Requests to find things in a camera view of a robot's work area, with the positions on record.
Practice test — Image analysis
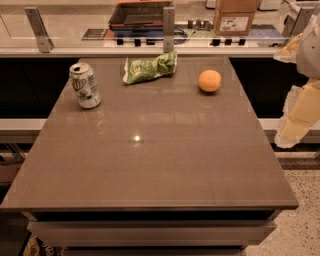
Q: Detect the right metal glass bracket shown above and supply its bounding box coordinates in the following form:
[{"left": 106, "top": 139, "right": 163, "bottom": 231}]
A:
[{"left": 282, "top": 7, "right": 317, "bottom": 38}]

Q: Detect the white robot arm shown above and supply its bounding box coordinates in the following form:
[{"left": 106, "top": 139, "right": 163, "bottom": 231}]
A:
[{"left": 274, "top": 14, "right": 320, "bottom": 148}]

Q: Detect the grey drawer front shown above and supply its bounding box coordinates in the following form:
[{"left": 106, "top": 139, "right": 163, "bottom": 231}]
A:
[{"left": 28, "top": 220, "right": 276, "bottom": 247}]

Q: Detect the metal glass bracket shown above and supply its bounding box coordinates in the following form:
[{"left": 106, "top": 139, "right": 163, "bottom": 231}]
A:
[
  {"left": 282, "top": 7, "right": 317, "bottom": 38},
  {"left": 24, "top": 7, "right": 54, "bottom": 53},
  {"left": 163, "top": 6, "right": 175, "bottom": 53}
]

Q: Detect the snack bag under table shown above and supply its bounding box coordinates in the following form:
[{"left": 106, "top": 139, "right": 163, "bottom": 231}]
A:
[{"left": 23, "top": 235, "right": 62, "bottom": 256}]

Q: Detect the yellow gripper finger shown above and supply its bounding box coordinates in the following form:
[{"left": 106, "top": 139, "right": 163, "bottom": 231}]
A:
[
  {"left": 274, "top": 80, "right": 320, "bottom": 148},
  {"left": 273, "top": 34, "right": 302, "bottom": 64}
]

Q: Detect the orange fruit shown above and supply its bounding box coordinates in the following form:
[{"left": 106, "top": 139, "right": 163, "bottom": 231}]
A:
[{"left": 198, "top": 70, "right": 222, "bottom": 92}]

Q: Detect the dark tray on stack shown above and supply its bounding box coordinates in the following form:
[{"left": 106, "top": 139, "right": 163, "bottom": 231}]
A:
[{"left": 109, "top": 0, "right": 173, "bottom": 28}]

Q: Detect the middle metal glass bracket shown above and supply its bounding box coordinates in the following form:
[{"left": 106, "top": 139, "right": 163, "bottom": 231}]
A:
[{"left": 163, "top": 6, "right": 175, "bottom": 53}]

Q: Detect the left metal glass bracket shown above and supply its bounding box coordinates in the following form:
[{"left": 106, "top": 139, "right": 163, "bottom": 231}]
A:
[{"left": 24, "top": 7, "right": 54, "bottom": 53}]

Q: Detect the green chip bag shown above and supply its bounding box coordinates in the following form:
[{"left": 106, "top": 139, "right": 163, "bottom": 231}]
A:
[{"left": 123, "top": 51, "right": 177, "bottom": 85}]

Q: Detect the cardboard box with label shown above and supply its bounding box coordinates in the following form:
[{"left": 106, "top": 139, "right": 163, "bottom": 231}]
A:
[{"left": 214, "top": 0, "right": 259, "bottom": 36}]

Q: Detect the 7up soda can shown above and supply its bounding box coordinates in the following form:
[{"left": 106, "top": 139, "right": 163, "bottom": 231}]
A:
[{"left": 69, "top": 63, "right": 101, "bottom": 109}]

